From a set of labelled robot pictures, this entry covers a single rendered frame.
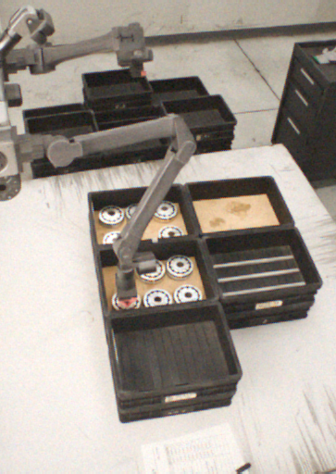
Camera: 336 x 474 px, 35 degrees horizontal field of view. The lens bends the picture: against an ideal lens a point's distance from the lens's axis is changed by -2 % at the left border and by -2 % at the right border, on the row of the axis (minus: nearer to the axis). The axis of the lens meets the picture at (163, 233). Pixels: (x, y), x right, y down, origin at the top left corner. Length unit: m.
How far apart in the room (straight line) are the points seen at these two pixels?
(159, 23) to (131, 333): 3.59
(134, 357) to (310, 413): 0.65
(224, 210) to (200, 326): 0.59
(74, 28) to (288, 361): 3.58
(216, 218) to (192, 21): 3.11
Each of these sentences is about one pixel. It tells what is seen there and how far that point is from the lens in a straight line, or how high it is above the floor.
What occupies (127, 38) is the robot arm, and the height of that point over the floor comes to 1.60.
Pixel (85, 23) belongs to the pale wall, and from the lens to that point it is 4.91.
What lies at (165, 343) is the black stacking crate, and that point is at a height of 0.83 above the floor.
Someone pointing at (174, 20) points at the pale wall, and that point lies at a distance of 5.11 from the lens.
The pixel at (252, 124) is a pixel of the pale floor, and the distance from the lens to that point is 4.27.
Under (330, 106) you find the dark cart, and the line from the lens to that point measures 3.32.
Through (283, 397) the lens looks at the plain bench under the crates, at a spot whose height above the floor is 0.70.
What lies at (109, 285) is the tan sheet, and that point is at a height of 0.83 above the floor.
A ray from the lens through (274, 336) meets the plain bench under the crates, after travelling 2.15.
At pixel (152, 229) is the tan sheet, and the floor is 0.83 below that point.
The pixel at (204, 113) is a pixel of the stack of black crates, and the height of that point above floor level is 0.49.
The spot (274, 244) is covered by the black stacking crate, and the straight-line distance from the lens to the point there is 2.24.
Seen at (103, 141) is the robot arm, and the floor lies 1.46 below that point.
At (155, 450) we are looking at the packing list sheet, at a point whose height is 0.70.
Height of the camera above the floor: 2.47
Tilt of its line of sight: 48 degrees down
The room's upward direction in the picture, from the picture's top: 5 degrees clockwise
